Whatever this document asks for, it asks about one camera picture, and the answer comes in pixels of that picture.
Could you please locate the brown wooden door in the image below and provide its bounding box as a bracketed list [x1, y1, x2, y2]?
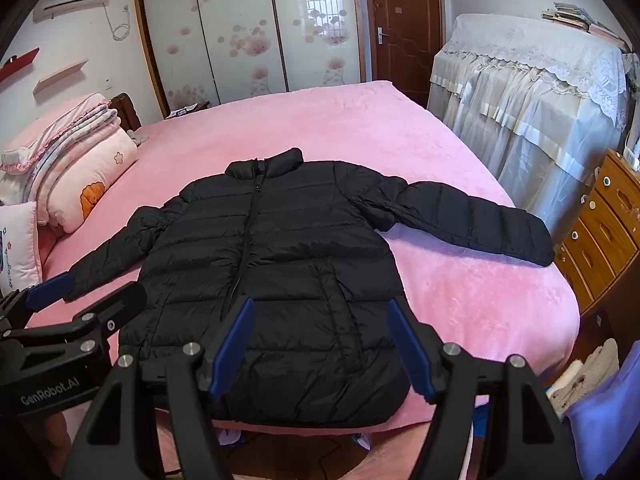
[361, 0, 446, 110]

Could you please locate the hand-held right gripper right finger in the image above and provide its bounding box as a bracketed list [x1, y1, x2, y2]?
[387, 297, 586, 480]

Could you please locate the wooden wall shelf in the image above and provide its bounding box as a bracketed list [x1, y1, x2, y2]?
[32, 59, 90, 96]

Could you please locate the floral sliding door wardrobe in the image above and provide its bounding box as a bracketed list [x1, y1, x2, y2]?
[132, 0, 368, 118]

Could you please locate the pink bed blanket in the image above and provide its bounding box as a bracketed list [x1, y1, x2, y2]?
[20, 80, 582, 480]

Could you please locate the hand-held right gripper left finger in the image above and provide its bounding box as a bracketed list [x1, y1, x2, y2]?
[60, 296, 257, 480]

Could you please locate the pink frilled folded blanket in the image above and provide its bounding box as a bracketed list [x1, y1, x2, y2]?
[0, 92, 122, 177]

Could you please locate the black puffer jacket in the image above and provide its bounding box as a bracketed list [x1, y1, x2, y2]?
[64, 147, 556, 423]

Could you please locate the beige towel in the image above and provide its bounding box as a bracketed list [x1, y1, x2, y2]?
[547, 338, 621, 418]

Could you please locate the dark wooden headboard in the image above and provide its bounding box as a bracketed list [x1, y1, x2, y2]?
[109, 92, 143, 131]

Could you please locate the purple cloth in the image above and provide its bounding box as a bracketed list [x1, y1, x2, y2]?
[565, 340, 640, 480]

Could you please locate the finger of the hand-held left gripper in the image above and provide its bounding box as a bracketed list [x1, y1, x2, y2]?
[0, 271, 72, 333]
[10, 281, 149, 356]

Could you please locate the white printed pillow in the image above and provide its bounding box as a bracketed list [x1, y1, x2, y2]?
[0, 201, 45, 297]

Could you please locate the red wall shelf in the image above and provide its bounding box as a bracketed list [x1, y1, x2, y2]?
[0, 47, 41, 82]

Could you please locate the stack of books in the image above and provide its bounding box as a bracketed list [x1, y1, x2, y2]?
[540, 2, 632, 53]

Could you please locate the white air conditioner cable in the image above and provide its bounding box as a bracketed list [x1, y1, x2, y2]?
[102, 4, 132, 42]

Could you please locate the wooden drawer chest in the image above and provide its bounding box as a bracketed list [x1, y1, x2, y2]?
[554, 149, 640, 317]

